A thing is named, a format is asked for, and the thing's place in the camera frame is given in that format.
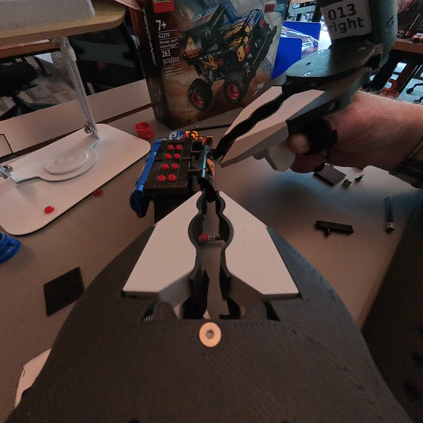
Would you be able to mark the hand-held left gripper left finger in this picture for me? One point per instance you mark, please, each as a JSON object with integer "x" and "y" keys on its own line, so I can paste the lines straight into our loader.
{"x": 158, "y": 264}

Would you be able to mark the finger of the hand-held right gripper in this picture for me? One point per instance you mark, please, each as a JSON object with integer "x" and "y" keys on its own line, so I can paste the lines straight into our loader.
{"x": 277, "y": 125}
{"x": 254, "y": 109}

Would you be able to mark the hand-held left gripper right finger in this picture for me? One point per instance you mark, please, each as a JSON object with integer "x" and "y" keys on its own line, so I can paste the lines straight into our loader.
{"x": 264, "y": 264}

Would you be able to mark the red-tipped grey axle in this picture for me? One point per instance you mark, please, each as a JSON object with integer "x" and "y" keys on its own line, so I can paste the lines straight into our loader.
{"x": 210, "y": 236}

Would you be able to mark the blue black brick truck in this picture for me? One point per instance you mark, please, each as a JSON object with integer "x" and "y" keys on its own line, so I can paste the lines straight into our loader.
{"x": 172, "y": 168}

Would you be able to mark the grey desk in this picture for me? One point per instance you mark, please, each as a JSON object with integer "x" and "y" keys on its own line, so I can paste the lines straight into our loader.
{"x": 277, "y": 198}

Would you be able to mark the person's right hand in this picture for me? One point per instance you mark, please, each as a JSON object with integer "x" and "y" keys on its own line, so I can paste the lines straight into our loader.
{"x": 370, "y": 132}

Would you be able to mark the blue storage bin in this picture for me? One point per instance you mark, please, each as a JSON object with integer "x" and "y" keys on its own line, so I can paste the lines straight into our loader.
{"x": 287, "y": 63}

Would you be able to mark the black axle rod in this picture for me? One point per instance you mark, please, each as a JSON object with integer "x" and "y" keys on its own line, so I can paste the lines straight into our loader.
{"x": 213, "y": 127}

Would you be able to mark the monster truck set box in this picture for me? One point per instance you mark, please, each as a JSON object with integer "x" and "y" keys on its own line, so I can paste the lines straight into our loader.
{"x": 211, "y": 59}

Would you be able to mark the black flat panel piece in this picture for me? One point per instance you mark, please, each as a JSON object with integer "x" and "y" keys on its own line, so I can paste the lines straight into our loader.
{"x": 329, "y": 174}

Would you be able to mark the black T-shaped LEGO beam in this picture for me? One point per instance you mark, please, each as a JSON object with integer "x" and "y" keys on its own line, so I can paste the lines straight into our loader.
{"x": 334, "y": 228}

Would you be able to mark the black square plate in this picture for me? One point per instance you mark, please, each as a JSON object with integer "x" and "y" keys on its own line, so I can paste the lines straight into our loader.
{"x": 64, "y": 291}

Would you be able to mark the large red wheel hub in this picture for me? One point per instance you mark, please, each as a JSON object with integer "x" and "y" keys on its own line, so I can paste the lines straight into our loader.
{"x": 143, "y": 129}

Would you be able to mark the white book stand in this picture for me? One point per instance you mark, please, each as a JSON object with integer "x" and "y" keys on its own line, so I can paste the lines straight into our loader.
{"x": 66, "y": 178}

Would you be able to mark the dark axle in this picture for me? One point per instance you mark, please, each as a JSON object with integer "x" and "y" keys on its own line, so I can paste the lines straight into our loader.
{"x": 390, "y": 213}

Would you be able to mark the blue wheel hub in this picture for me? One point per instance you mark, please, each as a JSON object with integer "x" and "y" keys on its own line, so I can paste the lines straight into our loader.
{"x": 8, "y": 246}

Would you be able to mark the black office chair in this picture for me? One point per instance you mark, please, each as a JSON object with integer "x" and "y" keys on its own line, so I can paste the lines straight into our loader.
{"x": 16, "y": 86}

